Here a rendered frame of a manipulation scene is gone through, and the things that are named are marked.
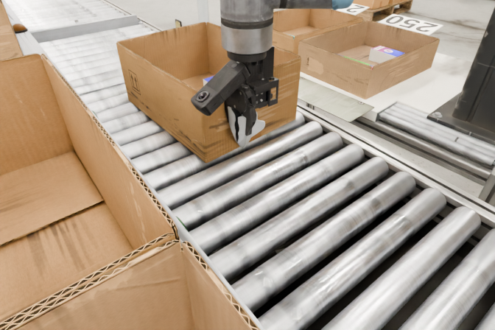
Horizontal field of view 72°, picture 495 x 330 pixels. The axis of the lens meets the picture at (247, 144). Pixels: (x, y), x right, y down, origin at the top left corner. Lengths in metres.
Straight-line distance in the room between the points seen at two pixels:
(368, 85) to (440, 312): 0.64
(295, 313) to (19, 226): 0.37
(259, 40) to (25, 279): 0.46
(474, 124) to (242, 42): 0.66
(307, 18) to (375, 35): 0.35
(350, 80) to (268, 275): 0.67
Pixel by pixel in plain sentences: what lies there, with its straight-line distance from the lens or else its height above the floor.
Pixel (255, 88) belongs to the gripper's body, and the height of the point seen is 0.94.
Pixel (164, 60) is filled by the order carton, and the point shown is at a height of 0.84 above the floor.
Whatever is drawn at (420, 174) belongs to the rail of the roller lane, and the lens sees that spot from 0.81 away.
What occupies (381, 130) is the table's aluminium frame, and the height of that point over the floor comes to 0.70.
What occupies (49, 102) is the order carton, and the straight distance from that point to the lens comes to 0.58.
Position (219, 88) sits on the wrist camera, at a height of 0.95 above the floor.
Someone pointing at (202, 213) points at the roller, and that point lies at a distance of 0.66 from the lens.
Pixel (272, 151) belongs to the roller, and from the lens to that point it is 0.80.
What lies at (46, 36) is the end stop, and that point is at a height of 0.76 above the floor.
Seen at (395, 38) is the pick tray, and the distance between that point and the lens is 1.41.
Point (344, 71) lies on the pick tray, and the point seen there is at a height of 0.81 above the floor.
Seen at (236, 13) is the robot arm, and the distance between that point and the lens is 0.58.
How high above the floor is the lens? 1.21
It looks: 35 degrees down
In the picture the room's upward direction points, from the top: straight up
